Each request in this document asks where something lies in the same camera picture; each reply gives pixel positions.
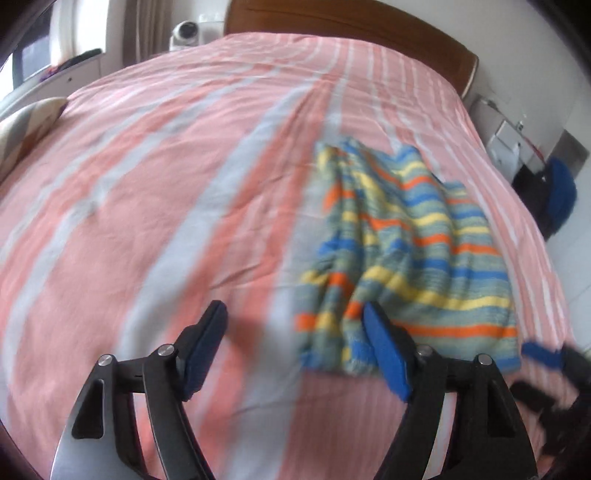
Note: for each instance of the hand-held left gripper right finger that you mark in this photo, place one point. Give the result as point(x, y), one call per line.
point(388, 355)

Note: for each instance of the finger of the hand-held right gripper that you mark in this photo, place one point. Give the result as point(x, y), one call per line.
point(542, 351)
point(531, 393)

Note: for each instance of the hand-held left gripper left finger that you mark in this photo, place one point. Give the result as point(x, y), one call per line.
point(203, 355)

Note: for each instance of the multicolour striped knit sweater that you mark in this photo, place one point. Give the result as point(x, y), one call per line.
point(415, 258)

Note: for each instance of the pink white striped bed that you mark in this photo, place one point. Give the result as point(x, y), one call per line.
point(161, 207)

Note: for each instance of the black bag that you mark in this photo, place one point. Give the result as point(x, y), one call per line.
point(533, 194)

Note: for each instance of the white bedside cabinet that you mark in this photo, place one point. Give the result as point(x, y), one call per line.
point(503, 138)

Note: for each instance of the striped pillow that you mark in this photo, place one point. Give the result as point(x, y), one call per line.
point(27, 129)

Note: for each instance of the white windowsill desk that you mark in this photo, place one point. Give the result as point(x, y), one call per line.
point(74, 74)

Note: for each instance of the beige curtain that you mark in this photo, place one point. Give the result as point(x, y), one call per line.
point(143, 27)

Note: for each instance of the window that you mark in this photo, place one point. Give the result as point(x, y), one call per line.
point(30, 64)

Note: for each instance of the brown wooden headboard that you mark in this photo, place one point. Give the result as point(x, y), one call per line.
point(346, 18)

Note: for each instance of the white round camera device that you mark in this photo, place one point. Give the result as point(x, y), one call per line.
point(184, 34)

